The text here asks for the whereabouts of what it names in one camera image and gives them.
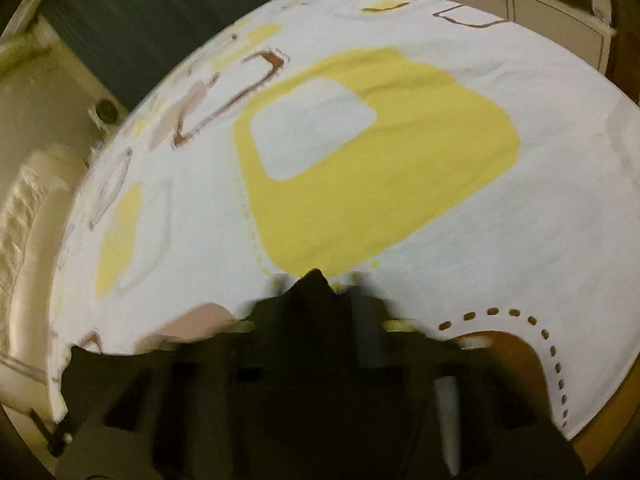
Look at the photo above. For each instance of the black pants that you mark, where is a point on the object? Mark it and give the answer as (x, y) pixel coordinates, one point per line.
(315, 305)

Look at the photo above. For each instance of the dark teal curtain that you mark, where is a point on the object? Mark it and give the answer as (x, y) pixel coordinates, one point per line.
(150, 20)

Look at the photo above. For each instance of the white patterned bed sheet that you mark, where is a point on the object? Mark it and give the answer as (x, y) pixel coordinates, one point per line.
(450, 200)

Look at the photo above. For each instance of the cream low cabinet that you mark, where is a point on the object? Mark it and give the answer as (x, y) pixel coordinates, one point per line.
(530, 10)

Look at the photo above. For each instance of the small white desk fan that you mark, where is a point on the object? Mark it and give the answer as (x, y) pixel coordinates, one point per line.
(105, 110)

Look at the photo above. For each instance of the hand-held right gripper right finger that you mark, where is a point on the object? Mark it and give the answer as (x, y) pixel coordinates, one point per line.
(367, 317)

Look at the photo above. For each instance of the cream tufted headboard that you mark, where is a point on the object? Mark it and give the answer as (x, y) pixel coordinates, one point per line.
(35, 220)

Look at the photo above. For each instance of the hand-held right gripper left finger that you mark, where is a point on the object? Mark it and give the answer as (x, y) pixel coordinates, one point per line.
(260, 317)

